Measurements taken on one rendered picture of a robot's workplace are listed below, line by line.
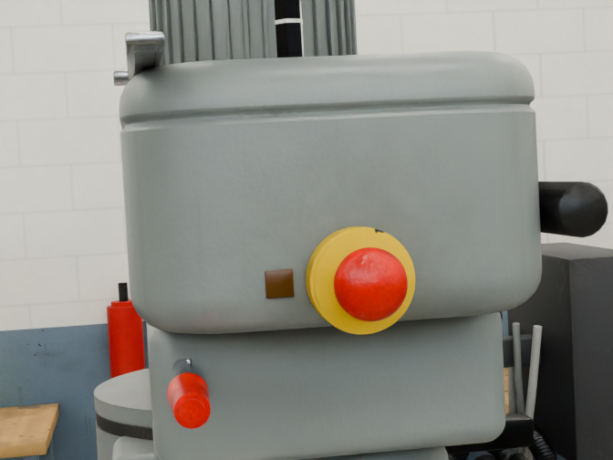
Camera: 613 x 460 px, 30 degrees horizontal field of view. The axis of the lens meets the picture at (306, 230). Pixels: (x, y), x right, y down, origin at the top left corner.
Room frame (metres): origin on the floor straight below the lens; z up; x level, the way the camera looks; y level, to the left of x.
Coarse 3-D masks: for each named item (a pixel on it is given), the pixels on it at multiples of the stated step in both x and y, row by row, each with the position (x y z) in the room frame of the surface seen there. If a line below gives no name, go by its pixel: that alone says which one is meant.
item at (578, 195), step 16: (544, 192) 0.74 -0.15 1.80; (560, 192) 0.71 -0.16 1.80; (576, 192) 0.71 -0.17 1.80; (592, 192) 0.71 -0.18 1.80; (544, 208) 0.73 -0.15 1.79; (560, 208) 0.70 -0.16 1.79; (576, 208) 0.71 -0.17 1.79; (592, 208) 0.71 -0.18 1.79; (544, 224) 0.74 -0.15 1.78; (560, 224) 0.71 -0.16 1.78; (576, 224) 0.71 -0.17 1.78; (592, 224) 0.71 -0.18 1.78
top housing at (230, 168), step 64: (192, 64) 0.66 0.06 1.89; (256, 64) 0.66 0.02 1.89; (320, 64) 0.66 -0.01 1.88; (384, 64) 0.67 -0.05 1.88; (448, 64) 0.67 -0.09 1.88; (512, 64) 0.69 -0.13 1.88; (128, 128) 0.68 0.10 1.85; (192, 128) 0.65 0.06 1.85; (256, 128) 0.65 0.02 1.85; (320, 128) 0.65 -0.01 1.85; (384, 128) 0.66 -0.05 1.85; (448, 128) 0.66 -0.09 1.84; (512, 128) 0.68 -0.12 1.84; (128, 192) 0.68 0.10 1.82; (192, 192) 0.65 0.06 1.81; (256, 192) 0.65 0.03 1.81; (320, 192) 0.65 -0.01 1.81; (384, 192) 0.66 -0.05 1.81; (448, 192) 0.66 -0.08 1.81; (512, 192) 0.68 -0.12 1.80; (128, 256) 0.69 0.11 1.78; (192, 256) 0.65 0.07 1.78; (256, 256) 0.65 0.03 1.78; (448, 256) 0.66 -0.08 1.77; (512, 256) 0.68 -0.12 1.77; (192, 320) 0.65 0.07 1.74; (256, 320) 0.65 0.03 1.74; (320, 320) 0.66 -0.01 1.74
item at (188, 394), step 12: (180, 360) 0.73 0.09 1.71; (180, 372) 0.69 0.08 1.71; (180, 384) 0.62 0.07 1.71; (192, 384) 0.62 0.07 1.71; (204, 384) 0.64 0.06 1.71; (168, 396) 0.64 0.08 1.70; (180, 396) 0.60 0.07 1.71; (192, 396) 0.60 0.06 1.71; (204, 396) 0.60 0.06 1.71; (180, 408) 0.60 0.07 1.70; (192, 408) 0.60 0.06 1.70; (204, 408) 0.60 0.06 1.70; (180, 420) 0.60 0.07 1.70; (192, 420) 0.60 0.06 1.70; (204, 420) 0.60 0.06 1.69
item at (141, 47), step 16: (128, 32) 0.58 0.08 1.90; (144, 32) 0.58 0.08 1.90; (160, 32) 0.58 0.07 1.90; (128, 48) 0.59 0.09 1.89; (144, 48) 0.59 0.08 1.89; (160, 48) 0.60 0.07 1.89; (128, 64) 0.67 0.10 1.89; (144, 64) 0.67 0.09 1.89; (160, 64) 0.69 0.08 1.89; (128, 80) 0.78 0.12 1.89
